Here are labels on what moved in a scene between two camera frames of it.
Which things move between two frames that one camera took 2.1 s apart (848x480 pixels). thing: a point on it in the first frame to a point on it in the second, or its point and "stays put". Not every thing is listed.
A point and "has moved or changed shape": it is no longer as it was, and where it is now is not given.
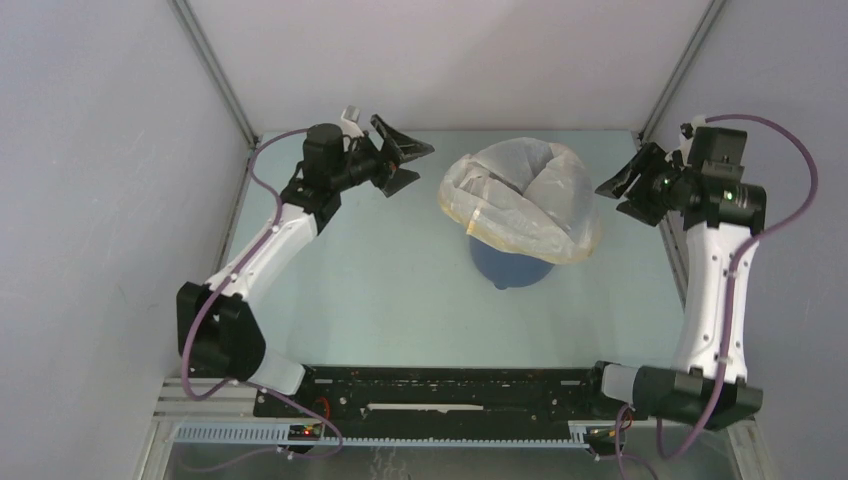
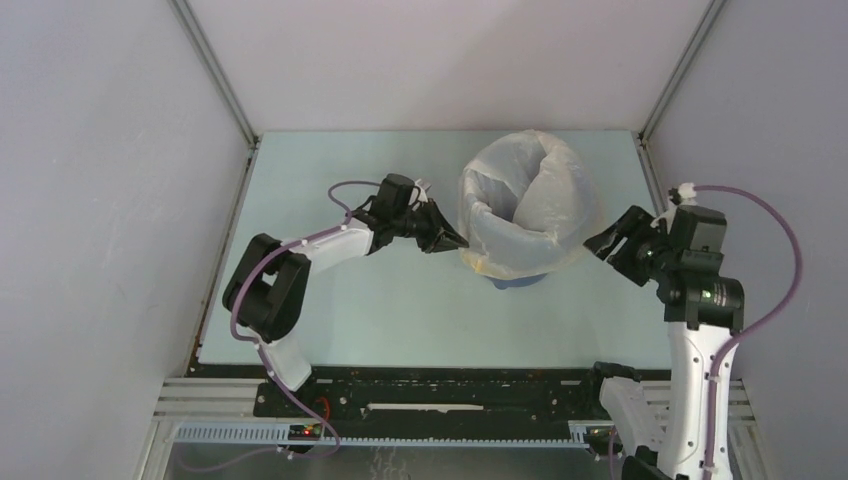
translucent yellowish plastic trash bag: x=534 y=198 has moved or changed shape
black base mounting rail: x=442 y=395 stays put
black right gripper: x=648 y=160 to x=631 y=223
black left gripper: x=393 y=179 to x=434 y=243
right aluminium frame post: x=699 y=38 stays put
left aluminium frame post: x=217 y=70 stays put
